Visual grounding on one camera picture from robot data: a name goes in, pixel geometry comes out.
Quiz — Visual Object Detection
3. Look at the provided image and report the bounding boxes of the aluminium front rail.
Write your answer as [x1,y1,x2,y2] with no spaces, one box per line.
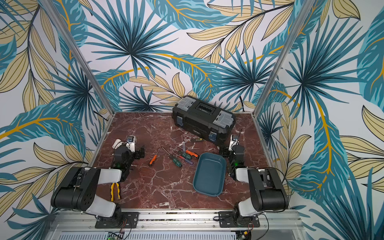
[49,209,305,232]

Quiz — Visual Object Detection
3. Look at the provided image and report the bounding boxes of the blue red thin screwdriver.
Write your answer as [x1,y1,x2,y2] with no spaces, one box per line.
[178,155,194,165]

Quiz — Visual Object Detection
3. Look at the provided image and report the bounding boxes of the orange black small screwdriver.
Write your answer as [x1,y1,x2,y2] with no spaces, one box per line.
[149,148,160,167]

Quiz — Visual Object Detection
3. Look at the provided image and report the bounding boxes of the teal plastic storage tray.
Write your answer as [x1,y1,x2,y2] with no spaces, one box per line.
[193,153,227,197]

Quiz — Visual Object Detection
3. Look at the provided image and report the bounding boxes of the yellow handled pliers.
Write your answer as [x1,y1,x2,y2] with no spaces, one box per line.
[111,183,121,202]

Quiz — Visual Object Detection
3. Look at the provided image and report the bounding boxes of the black plastic toolbox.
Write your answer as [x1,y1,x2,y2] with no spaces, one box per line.
[172,96,236,146]

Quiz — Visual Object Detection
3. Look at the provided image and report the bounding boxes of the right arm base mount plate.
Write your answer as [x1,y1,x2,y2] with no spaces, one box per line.
[213,211,260,229]

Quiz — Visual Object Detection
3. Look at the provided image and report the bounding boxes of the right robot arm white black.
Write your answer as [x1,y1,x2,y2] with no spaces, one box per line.
[219,145,289,228]

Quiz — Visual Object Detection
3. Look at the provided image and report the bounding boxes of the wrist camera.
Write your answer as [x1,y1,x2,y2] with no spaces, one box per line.
[126,136,137,153]
[229,135,239,151]

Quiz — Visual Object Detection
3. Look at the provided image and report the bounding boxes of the black yellow screwdriver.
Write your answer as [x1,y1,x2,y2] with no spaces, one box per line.
[184,138,204,143]

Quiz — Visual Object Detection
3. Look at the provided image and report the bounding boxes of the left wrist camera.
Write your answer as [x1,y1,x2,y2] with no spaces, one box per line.
[126,136,137,153]

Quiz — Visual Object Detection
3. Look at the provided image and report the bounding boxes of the orange handle long screwdriver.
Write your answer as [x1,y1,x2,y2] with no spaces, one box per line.
[177,146,199,159]

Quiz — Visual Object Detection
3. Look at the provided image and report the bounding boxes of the white pipe tee fitting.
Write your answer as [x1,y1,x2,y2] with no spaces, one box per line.
[112,139,124,149]

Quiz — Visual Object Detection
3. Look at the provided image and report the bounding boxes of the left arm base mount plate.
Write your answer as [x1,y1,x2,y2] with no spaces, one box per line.
[95,212,140,229]

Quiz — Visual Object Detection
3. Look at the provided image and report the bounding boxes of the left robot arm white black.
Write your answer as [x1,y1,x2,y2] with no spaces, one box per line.
[51,146,145,228]

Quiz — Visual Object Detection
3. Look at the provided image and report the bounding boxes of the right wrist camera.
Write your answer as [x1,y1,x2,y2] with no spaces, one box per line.
[229,135,239,151]

